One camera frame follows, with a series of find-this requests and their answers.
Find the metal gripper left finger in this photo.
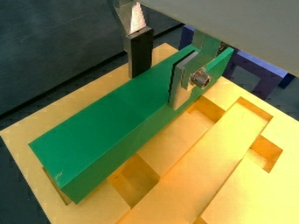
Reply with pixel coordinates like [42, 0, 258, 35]
[107, 0, 155, 79]

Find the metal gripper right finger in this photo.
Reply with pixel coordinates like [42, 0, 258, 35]
[169, 30, 221, 110]

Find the green long block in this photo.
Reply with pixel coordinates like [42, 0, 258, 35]
[27, 44, 237, 205]

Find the yellow board with slots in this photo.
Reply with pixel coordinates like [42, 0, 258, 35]
[0, 42, 299, 224]

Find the purple cross-shaped block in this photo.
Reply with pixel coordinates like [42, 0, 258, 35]
[181, 25, 295, 100]

